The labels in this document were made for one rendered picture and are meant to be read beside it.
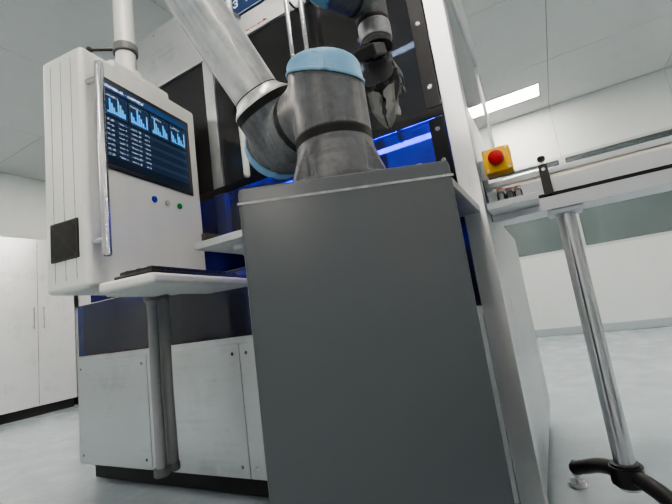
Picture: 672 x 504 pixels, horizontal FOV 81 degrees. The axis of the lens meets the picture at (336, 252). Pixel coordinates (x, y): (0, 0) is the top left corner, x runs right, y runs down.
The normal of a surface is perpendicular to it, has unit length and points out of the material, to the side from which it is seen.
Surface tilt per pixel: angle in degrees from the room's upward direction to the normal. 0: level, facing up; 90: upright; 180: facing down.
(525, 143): 90
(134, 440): 90
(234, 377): 90
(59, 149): 90
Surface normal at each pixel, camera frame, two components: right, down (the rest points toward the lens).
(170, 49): -0.48, -0.07
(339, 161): -0.10, -0.44
